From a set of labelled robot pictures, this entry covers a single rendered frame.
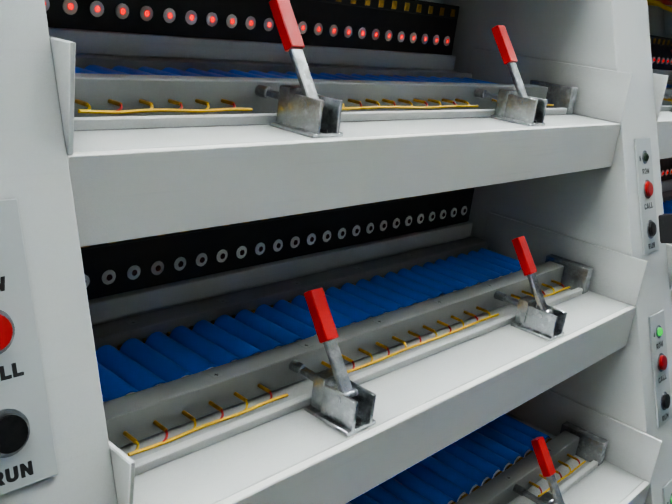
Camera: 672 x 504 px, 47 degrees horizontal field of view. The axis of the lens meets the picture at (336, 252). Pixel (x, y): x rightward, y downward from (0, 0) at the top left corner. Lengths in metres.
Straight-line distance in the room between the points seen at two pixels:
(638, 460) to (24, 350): 0.69
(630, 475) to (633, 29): 0.47
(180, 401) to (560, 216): 0.52
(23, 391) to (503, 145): 0.43
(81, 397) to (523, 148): 0.44
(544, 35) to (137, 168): 0.58
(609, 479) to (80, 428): 0.63
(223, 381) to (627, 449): 0.53
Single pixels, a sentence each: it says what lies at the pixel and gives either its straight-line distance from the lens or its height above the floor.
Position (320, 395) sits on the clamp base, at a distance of 0.52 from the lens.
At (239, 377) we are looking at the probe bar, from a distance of 0.51.
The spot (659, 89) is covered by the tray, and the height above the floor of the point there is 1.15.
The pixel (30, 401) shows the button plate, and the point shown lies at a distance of 0.36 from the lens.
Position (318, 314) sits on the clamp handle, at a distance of 0.51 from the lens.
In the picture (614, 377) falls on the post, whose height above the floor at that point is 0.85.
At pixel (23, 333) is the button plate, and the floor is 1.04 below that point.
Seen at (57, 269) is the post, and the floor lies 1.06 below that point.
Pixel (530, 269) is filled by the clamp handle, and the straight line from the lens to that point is 0.72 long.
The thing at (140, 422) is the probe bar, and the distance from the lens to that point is 0.48.
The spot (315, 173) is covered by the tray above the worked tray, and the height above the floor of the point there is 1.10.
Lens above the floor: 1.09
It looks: 5 degrees down
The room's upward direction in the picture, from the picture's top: 7 degrees counter-clockwise
